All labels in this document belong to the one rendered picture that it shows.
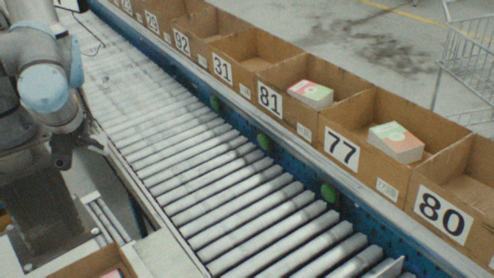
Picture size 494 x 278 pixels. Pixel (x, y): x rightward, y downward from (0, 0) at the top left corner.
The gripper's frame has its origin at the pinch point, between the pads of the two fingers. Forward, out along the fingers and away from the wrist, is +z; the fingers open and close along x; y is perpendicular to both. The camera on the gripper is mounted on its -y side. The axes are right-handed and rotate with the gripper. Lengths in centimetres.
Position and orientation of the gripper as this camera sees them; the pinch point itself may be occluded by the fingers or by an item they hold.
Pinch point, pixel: (82, 154)
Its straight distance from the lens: 131.5
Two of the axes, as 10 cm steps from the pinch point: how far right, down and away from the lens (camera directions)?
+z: -1.1, 3.7, 9.2
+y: 0.4, -9.3, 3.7
